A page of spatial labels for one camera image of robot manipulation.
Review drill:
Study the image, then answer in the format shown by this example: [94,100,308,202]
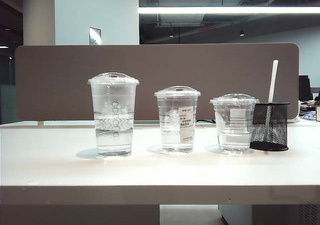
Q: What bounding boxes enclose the white paper straw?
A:
[264,59,279,156]

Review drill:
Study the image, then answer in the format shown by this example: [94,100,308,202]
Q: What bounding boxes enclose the medium clear cup printed label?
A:
[153,85,202,155]

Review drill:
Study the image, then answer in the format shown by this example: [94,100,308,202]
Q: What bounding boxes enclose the large clear lidded plastic cup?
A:
[87,72,140,158]

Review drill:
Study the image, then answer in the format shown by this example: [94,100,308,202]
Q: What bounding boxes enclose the small clear lidded plastic cup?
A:
[209,93,261,156]

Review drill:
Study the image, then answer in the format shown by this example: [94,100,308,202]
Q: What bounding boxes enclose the brown desk partition panel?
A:
[14,42,300,122]

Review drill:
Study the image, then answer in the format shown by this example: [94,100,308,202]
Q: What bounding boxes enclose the black mesh pen holder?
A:
[249,102,291,152]

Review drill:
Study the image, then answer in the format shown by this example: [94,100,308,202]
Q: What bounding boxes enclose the long ceiling light strip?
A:
[138,6,320,15]

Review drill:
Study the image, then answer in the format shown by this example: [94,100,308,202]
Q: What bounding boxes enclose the black computer monitor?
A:
[299,75,314,102]

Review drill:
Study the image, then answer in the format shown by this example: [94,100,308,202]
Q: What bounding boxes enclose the seated background person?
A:
[308,90,320,108]

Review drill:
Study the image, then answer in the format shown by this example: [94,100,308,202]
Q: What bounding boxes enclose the grey under-desk cabinet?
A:
[218,204,320,225]

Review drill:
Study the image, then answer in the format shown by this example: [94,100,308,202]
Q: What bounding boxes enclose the silver wall plaque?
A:
[88,26,102,46]

